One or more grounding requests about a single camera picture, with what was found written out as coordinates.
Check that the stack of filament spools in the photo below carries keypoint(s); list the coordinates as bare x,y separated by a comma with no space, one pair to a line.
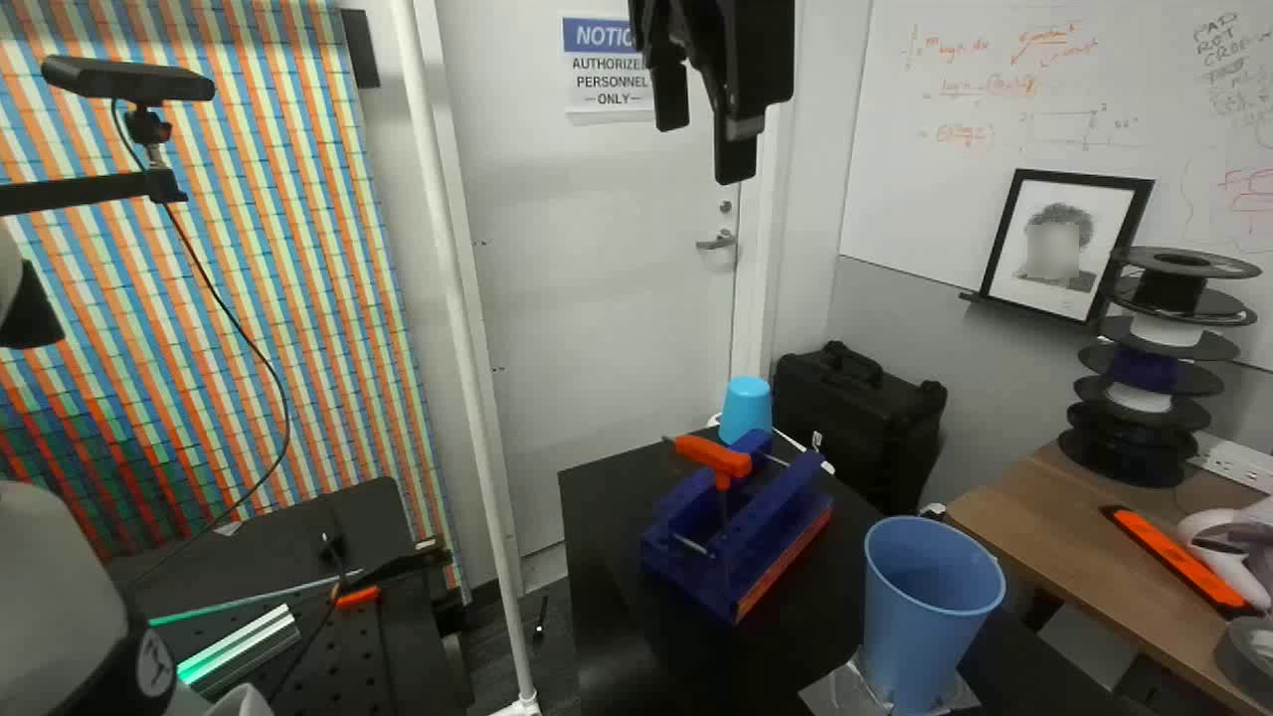
1152,368

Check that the orange black utility knife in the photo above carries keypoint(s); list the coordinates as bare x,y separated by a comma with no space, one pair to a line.
1162,547

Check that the small blue upturned cup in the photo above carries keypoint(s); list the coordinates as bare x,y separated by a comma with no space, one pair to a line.
744,411

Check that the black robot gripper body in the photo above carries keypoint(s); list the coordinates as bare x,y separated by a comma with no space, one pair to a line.
743,48

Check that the black carrying case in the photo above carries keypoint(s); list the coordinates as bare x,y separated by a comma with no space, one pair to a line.
875,428

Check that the black framed picture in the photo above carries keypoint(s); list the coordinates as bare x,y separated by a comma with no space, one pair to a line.
1061,240

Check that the black camera on stand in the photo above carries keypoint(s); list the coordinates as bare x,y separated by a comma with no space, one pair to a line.
125,81

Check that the silver door handle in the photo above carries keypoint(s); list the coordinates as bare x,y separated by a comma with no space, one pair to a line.
721,240

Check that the blue orange tool holder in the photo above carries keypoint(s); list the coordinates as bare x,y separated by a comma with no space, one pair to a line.
728,542

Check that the large blue plastic cup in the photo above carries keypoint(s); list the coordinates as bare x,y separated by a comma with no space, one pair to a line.
926,596

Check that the white whiteboard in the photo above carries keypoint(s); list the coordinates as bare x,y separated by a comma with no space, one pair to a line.
965,91

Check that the blue notice door sign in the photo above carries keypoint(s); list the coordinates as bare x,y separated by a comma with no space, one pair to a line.
607,71

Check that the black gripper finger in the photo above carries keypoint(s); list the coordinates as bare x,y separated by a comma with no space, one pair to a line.
732,162
671,91

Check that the black perforated side table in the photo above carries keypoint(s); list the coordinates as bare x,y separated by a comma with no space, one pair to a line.
324,611

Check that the wooden desk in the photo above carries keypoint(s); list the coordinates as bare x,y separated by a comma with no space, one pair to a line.
1046,520

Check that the white vertical pole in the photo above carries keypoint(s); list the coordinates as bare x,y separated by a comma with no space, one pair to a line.
462,309

